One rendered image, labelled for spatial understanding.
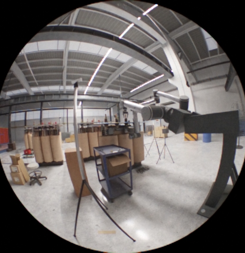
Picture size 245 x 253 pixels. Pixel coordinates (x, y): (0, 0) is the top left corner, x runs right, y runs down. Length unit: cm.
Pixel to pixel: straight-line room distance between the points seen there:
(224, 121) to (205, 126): 23
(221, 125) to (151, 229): 136
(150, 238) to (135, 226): 27
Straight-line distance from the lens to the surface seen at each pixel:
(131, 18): 764
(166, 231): 136
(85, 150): 352
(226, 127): 103
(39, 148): 374
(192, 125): 110
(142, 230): 134
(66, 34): 418
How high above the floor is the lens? 123
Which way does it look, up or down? 1 degrees up
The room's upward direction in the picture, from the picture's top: 5 degrees counter-clockwise
